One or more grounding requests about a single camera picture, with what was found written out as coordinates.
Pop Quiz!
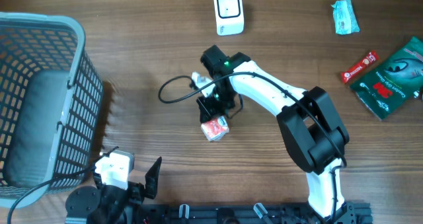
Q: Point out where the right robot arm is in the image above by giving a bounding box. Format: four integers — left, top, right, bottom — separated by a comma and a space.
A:
194, 45, 349, 223

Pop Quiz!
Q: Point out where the white barcode scanner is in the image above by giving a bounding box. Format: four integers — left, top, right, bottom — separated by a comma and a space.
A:
213, 0, 245, 36

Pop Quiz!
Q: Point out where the red stick sachet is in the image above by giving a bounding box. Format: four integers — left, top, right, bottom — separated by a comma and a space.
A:
340, 50, 379, 84

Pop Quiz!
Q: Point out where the teal wet wipes pack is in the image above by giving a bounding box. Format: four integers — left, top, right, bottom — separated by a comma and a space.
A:
331, 0, 360, 35

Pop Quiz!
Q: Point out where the grey plastic mesh basket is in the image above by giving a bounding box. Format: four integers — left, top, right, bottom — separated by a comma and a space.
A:
1, 13, 103, 208

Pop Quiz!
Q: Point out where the red white snack packet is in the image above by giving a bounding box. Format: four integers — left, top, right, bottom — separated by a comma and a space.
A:
200, 116, 229, 141

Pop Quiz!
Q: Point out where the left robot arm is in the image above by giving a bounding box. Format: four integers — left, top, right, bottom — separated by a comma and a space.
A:
65, 157, 162, 224

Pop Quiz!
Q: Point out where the green 3M package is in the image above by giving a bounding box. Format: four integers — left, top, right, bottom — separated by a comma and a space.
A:
350, 37, 422, 120

